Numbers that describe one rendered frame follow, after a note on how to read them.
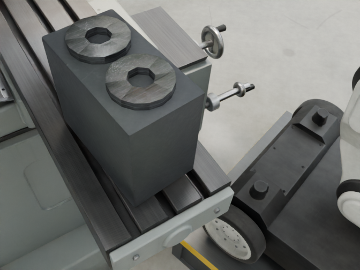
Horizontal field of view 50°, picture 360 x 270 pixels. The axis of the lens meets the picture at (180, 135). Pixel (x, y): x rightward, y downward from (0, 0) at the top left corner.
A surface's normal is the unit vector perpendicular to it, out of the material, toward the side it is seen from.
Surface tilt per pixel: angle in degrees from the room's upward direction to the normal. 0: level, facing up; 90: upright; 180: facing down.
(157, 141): 90
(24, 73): 0
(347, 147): 90
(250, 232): 30
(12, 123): 90
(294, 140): 0
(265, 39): 0
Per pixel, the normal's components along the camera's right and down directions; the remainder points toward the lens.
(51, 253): 0.06, -0.60
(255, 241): 0.54, -0.05
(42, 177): 0.54, 0.69
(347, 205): -0.65, 0.58
